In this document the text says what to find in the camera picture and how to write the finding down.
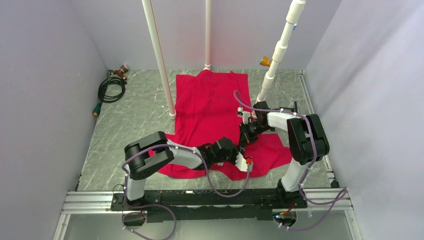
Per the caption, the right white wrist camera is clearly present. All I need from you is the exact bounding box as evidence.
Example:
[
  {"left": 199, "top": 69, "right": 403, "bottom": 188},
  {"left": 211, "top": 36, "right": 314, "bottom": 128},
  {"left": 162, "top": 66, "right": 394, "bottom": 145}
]
[{"left": 237, "top": 107, "right": 251, "bottom": 124}]

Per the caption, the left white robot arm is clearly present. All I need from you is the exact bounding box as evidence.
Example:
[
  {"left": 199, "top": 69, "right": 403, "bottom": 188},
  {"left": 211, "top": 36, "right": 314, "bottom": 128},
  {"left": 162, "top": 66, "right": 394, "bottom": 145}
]
[{"left": 121, "top": 131, "right": 253, "bottom": 210}]

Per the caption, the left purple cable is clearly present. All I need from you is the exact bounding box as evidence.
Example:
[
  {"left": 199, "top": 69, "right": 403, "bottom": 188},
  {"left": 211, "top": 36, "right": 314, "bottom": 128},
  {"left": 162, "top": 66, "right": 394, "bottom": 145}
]
[{"left": 121, "top": 143, "right": 251, "bottom": 240}]

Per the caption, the orange yellow knob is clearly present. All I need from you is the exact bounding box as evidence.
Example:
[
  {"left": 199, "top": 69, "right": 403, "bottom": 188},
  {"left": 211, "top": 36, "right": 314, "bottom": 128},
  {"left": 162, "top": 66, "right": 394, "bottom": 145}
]
[{"left": 259, "top": 56, "right": 272, "bottom": 67}]

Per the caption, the middle white PVC pole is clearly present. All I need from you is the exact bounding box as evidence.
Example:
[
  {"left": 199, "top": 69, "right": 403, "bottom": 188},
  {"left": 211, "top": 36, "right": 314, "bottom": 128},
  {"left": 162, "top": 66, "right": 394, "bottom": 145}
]
[{"left": 204, "top": 0, "right": 212, "bottom": 70}]

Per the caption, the red t-shirt garment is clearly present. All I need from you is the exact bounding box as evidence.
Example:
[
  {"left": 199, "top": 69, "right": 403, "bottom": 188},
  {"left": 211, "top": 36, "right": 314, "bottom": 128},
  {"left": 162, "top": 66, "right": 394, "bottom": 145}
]
[{"left": 166, "top": 70, "right": 292, "bottom": 178}]

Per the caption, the small black bracket stand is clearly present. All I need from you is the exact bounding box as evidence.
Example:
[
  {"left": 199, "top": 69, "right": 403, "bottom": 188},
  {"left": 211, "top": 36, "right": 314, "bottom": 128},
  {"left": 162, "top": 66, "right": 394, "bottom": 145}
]
[{"left": 291, "top": 101, "right": 299, "bottom": 113}]

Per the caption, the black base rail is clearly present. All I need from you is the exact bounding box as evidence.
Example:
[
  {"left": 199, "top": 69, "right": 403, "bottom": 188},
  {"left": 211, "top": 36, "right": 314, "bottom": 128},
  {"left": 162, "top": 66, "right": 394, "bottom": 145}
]
[{"left": 110, "top": 188, "right": 308, "bottom": 223}]

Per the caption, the left white PVC pole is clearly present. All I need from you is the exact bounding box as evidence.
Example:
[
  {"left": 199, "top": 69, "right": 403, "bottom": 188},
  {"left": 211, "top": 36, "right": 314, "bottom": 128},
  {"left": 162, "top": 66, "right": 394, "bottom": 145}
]
[{"left": 141, "top": 0, "right": 176, "bottom": 120}]

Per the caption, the right white jointed PVC pole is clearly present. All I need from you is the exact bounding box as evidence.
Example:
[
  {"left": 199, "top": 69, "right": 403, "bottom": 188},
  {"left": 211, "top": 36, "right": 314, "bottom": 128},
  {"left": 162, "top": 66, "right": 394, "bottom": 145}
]
[{"left": 255, "top": 0, "right": 306, "bottom": 103}]

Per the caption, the coiled black cable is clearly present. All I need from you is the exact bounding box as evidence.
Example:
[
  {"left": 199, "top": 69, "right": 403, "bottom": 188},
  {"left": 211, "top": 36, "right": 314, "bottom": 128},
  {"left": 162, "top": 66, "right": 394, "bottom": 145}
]
[{"left": 92, "top": 76, "right": 127, "bottom": 117}]

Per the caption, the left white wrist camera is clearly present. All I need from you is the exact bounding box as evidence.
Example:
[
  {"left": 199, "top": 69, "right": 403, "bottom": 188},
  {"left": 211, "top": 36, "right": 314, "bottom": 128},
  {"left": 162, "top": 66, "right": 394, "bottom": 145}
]
[{"left": 235, "top": 153, "right": 253, "bottom": 173}]

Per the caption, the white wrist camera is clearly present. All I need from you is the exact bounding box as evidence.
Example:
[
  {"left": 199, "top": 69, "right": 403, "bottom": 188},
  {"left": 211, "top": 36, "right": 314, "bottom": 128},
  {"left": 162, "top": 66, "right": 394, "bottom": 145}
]
[
  {"left": 237, "top": 107, "right": 251, "bottom": 124},
  {"left": 235, "top": 153, "right": 253, "bottom": 173}
]

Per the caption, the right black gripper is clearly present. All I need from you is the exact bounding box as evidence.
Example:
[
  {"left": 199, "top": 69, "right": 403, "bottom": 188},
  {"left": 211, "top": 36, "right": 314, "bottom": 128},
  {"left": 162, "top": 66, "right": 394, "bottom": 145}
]
[{"left": 238, "top": 121, "right": 272, "bottom": 148}]

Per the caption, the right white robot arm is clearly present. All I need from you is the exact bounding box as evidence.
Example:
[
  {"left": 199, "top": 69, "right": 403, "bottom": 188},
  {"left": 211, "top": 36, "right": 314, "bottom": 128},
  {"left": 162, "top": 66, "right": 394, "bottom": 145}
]
[{"left": 237, "top": 101, "right": 330, "bottom": 208}]

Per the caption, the brown clamp tool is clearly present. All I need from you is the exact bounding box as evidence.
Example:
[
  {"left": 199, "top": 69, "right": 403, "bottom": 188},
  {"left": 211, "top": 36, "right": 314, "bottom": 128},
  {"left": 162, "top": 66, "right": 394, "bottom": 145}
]
[{"left": 112, "top": 65, "right": 129, "bottom": 81}]

